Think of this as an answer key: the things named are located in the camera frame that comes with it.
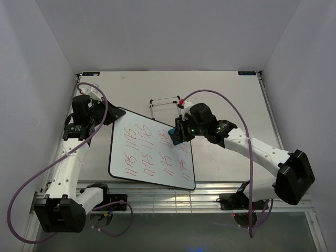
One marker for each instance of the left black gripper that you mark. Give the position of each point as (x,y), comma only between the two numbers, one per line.
(114,113)

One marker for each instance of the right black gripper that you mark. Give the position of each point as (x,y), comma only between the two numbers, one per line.
(181,128)

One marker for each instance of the blue whiteboard eraser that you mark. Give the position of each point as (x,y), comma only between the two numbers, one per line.
(175,136)

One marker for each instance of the white whiteboard black frame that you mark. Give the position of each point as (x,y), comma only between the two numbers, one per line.
(141,150)

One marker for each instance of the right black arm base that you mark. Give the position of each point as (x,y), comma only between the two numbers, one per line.
(239,199)

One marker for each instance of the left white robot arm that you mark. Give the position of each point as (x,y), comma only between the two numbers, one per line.
(61,210)

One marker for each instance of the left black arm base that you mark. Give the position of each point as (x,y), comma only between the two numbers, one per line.
(115,202)

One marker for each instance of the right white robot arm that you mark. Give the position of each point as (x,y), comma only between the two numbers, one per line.
(291,171)

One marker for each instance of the left blue corner label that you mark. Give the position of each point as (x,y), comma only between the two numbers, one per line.
(90,74)

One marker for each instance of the blue corner label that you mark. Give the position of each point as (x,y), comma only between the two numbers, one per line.
(246,73)
(90,74)

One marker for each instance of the right blue corner label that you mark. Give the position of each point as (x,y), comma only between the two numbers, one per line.
(246,73)

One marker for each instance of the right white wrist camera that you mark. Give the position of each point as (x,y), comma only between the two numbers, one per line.
(185,106)

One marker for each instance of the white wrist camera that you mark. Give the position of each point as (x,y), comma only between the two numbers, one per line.
(91,91)
(185,106)

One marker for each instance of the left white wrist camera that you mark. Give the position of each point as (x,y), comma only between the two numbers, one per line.
(91,91)

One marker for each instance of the black wire whiteboard stand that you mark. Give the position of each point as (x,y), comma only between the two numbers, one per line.
(159,102)

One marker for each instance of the aluminium rail frame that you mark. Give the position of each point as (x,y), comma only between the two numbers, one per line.
(238,99)

